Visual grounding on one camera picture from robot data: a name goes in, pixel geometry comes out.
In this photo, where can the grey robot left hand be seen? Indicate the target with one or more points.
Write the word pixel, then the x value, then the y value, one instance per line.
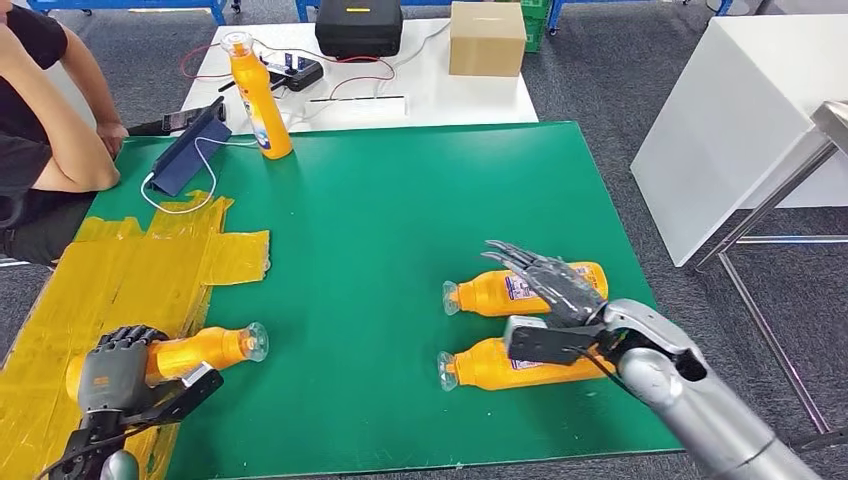
pixel 109 378

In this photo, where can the cardboard box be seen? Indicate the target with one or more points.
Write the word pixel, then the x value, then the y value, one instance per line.
pixel 487 43

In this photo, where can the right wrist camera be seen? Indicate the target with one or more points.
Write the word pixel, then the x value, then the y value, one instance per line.
pixel 543 344

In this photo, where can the black remote controller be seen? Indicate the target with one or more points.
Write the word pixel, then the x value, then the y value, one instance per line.
pixel 301 74

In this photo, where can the white desk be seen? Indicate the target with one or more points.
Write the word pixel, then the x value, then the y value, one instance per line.
pixel 729 132

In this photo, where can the orange detergent bottle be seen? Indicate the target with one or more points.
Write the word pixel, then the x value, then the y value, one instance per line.
pixel 484 295
pixel 484 368
pixel 199 351
pixel 262 106

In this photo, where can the tablet in blue cover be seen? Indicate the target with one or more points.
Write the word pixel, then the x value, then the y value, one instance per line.
pixel 189 156

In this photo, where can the person's right forearm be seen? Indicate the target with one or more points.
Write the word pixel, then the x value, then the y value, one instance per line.
pixel 53 112

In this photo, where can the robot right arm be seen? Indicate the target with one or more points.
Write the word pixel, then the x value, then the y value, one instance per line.
pixel 696 404

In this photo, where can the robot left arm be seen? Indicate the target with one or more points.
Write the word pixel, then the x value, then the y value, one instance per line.
pixel 118 467

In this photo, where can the yellow tape patch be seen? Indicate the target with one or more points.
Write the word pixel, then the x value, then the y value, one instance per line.
pixel 99 285

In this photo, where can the person's left forearm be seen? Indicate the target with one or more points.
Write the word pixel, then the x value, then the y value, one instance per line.
pixel 99 106

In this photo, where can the green plastic crate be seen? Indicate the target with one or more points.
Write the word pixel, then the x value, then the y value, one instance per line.
pixel 535 30

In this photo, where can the black carrying case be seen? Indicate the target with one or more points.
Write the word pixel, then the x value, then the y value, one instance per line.
pixel 358 33

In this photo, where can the person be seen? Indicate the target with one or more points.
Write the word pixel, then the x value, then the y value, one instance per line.
pixel 26 119

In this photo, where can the person's left hand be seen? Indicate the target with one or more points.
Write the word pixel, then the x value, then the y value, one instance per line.
pixel 112 138

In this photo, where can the green table mat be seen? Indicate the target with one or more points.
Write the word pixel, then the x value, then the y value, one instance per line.
pixel 384 265

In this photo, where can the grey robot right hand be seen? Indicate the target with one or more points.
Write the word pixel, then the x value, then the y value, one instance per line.
pixel 563 295

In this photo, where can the steel frame stand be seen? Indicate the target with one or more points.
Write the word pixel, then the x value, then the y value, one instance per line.
pixel 768 205

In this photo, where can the white table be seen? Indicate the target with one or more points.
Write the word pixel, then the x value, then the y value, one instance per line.
pixel 464 99

